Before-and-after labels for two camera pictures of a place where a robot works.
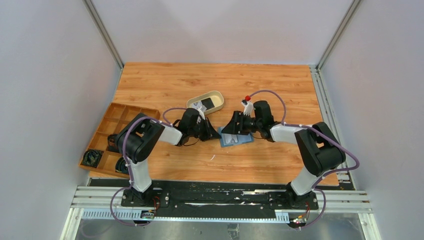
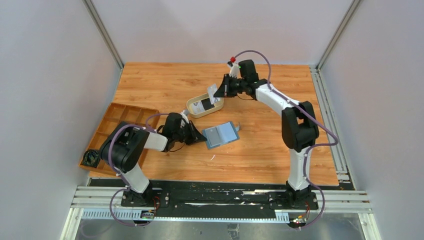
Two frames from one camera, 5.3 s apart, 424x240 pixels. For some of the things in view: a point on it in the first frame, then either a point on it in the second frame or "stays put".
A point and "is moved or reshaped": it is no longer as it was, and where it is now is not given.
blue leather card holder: x=241 y=138 is moved or reshaped
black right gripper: x=238 y=122 -> x=227 y=85
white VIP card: x=199 y=106 stays put
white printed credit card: x=228 y=138 -> x=211 y=90
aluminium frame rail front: x=106 y=203 stays put
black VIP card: x=208 y=103 stays put
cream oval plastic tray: x=217 y=97 stays put
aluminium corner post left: x=91 y=8 stays put
